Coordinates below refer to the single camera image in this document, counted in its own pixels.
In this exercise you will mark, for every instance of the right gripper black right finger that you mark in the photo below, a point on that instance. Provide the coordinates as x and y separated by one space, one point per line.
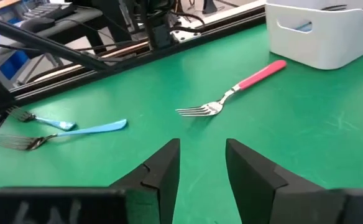
262 199

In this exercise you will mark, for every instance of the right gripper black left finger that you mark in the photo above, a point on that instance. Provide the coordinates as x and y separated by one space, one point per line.
156 193

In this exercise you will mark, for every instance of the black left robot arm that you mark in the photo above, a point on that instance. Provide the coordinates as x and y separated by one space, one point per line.
161 25

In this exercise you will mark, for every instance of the white plastic bin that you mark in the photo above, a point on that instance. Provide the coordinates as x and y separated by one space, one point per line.
324 46

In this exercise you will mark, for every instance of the black side desk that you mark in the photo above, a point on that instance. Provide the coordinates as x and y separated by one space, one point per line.
76 23

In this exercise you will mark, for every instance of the blue plastic crate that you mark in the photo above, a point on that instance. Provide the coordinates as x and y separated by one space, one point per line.
12 63

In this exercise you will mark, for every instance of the black monitor stand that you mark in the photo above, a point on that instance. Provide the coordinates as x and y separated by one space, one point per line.
209 6

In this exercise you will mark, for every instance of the black keyboard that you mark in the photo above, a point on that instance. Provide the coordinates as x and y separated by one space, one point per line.
48 11

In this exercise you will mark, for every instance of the black table frame rail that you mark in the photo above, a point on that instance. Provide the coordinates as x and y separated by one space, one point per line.
144 60

